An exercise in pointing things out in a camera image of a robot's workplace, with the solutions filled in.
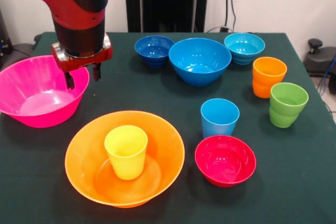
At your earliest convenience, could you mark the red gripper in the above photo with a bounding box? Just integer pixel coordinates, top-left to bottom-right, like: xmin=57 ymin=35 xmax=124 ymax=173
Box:
xmin=51 ymin=33 xmax=114 ymax=90

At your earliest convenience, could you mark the large magenta bowl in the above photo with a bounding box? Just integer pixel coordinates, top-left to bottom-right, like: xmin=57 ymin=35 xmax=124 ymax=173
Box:
xmin=0 ymin=55 xmax=90 ymax=129

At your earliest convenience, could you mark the large orange bowl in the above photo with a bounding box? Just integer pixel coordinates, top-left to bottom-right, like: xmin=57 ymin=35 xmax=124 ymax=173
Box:
xmin=64 ymin=110 xmax=186 ymax=208

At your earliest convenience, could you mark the yellow cup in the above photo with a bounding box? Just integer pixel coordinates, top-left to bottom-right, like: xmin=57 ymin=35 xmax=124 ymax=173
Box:
xmin=103 ymin=125 xmax=149 ymax=181

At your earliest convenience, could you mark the dark grey stand base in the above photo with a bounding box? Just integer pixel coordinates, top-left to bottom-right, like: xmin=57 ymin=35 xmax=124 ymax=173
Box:
xmin=0 ymin=42 xmax=34 ymax=72

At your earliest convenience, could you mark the small dark blue bowl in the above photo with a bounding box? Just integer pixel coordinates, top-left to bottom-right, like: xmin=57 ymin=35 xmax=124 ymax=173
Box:
xmin=134 ymin=35 xmax=176 ymax=69

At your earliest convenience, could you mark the black equipment box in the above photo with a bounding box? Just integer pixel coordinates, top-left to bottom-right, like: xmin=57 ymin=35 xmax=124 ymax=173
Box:
xmin=0 ymin=8 xmax=13 ymax=63

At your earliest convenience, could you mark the medium blue bowl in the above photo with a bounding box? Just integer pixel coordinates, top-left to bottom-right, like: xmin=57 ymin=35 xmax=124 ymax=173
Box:
xmin=168 ymin=37 xmax=233 ymax=87

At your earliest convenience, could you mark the blue cup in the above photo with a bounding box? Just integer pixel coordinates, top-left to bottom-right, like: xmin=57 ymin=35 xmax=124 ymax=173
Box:
xmin=201 ymin=98 xmax=240 ymax=140

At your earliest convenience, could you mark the small light blue bowl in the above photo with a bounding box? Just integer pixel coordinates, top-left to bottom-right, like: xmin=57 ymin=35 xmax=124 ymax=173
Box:
xmin=224 ymin=32 xmax=266 ymax=66

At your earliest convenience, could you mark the small crimson bowl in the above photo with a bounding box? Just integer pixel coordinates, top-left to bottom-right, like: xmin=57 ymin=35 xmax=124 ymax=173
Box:
xmin=194 ymin=135 xmax=257 ymax=188

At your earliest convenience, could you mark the orange cup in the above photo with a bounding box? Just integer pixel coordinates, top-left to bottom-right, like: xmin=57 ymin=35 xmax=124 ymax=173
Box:
xmin=252 ymin=56 xmax=288 ymax=99

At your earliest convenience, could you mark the green cup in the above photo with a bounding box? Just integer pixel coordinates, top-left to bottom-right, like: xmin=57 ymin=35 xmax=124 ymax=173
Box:
xmin=269 ymin=82 xmax=310 ymax=129

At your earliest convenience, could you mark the dark green table cloth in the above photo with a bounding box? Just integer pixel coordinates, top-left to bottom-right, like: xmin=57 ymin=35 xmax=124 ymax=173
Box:
xmin=0 ymin=31 xmax=336 ymax=224

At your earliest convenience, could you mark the black stand base with knob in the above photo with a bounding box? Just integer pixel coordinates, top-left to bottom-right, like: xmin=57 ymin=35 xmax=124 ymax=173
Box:
xmin=303 ymin=38 xmax=336 ymax=77

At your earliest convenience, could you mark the blue cable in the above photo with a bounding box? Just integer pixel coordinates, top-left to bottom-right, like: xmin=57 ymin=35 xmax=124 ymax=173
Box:
xmin=317 ymin=55 xmax=336 ymax=98

